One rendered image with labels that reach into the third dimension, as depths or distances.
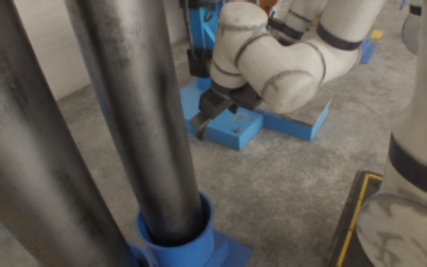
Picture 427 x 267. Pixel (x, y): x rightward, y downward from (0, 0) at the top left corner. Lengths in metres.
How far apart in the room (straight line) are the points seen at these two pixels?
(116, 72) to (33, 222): 0.34
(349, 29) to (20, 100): 0.54
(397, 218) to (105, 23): 0.56
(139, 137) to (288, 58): 0.41
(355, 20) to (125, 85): 0.46
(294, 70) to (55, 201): 0.49
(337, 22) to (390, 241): 0.34
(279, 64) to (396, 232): 0.28
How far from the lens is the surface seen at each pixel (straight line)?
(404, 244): 0.33
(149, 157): 0.73
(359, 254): 1.06
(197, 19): 1.83
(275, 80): 0.44
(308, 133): 1.94
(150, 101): 0.65
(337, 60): 0.54
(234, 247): 1.37
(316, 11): 0.93
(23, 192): 0.55
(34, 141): 0.52
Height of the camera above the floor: 1.19
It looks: 36 degrees down
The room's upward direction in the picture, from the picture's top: 7 degrees counter-clockwise
